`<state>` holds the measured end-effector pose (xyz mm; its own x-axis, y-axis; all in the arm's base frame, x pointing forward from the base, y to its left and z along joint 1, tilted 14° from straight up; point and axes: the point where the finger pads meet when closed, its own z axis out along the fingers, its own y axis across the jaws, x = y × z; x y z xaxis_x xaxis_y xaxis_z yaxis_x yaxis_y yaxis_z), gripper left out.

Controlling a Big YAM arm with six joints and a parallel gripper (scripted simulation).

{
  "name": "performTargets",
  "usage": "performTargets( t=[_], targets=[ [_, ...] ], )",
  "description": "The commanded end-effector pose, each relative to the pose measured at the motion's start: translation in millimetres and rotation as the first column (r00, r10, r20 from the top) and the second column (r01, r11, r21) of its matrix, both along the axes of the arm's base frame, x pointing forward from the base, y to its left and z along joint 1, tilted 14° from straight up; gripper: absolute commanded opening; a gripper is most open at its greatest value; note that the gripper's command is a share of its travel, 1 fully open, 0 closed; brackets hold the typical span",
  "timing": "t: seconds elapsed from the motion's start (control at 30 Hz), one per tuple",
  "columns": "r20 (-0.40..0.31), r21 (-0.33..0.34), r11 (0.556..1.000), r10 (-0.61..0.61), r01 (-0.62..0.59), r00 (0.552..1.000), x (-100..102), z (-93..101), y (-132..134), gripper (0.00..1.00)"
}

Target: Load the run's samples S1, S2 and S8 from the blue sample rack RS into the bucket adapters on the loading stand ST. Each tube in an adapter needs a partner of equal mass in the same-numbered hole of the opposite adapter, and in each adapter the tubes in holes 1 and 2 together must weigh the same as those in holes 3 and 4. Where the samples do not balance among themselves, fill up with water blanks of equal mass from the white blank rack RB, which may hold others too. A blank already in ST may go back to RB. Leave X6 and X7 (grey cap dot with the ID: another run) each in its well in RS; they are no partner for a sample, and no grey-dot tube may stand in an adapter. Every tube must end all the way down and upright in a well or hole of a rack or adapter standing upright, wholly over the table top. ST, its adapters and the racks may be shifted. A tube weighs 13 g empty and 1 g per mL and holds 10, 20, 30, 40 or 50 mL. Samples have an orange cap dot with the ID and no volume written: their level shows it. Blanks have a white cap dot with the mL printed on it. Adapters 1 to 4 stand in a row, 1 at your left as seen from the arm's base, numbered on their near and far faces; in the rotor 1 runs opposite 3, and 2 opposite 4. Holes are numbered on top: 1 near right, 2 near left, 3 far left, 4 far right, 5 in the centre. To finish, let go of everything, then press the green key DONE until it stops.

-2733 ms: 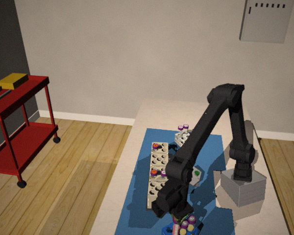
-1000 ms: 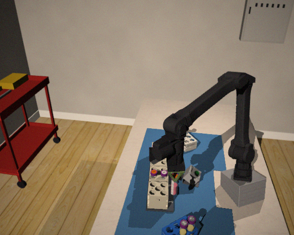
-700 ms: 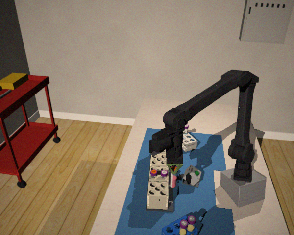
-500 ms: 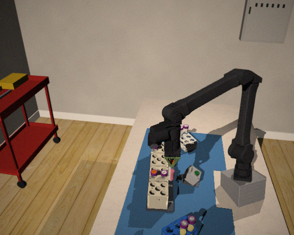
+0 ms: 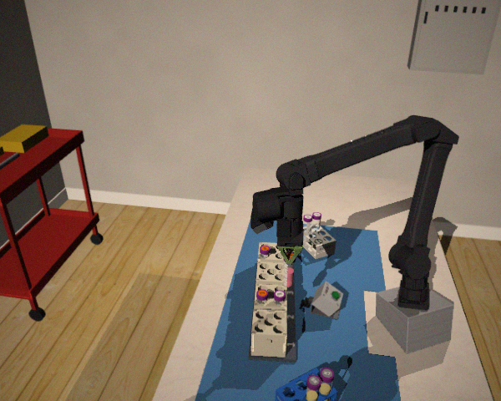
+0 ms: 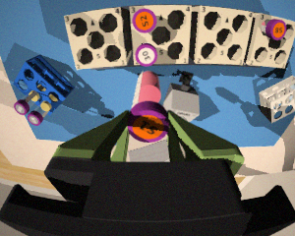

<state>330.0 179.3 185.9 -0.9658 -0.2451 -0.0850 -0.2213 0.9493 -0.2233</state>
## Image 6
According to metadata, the blue sample rack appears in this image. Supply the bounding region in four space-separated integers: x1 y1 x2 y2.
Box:
13 54 75 116

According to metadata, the white tube rack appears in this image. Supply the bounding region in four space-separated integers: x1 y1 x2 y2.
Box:
259 76 295 123

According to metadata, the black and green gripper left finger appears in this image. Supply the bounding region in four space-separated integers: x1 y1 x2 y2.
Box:
51 110 130 161

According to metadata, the blue bench mat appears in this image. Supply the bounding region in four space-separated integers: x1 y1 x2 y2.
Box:
0 0 295 148

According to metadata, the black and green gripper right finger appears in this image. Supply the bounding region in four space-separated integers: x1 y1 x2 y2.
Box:
167 110 245 176

